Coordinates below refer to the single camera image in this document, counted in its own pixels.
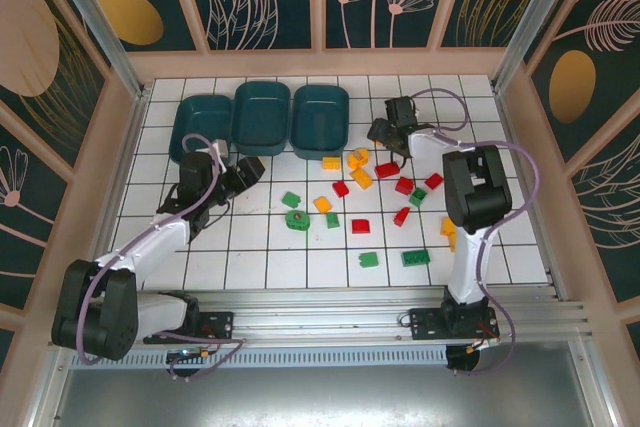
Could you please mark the red lego brick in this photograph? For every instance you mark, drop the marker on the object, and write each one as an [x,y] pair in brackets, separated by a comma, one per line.
[401,216]
[341,188]
[361,226]
[434,180]
[386,169]
[404,184]

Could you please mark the yellow lego gear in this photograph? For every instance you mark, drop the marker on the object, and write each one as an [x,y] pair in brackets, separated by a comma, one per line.
[358,158]

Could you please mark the green lego gear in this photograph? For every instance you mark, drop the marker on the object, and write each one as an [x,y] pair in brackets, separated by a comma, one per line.
[297,219]

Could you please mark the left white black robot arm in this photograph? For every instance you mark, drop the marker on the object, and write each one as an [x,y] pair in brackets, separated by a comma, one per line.
[150,247]

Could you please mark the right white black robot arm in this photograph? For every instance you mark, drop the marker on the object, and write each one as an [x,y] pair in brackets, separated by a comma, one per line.
[465,267]

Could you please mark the teal plastic bin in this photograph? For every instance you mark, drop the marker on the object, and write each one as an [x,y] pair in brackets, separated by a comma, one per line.
[320,119]
[200,117]
[261,117]

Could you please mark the long green lego brick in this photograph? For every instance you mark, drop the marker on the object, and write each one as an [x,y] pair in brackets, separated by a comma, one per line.
[416,258]

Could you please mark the small controller circuit board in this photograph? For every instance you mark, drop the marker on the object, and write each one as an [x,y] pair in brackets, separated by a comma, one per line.
[187,354]

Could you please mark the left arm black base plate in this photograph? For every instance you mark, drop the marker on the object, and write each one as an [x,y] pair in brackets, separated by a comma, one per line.
[215,324]

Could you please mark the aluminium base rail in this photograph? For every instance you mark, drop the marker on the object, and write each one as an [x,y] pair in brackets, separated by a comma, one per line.
[325,314]

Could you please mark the aluminium frame post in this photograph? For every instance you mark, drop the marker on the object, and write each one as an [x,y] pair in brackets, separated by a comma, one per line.
[535,22]
[106,32]

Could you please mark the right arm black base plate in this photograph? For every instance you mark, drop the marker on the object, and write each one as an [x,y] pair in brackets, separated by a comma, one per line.
[425,324]

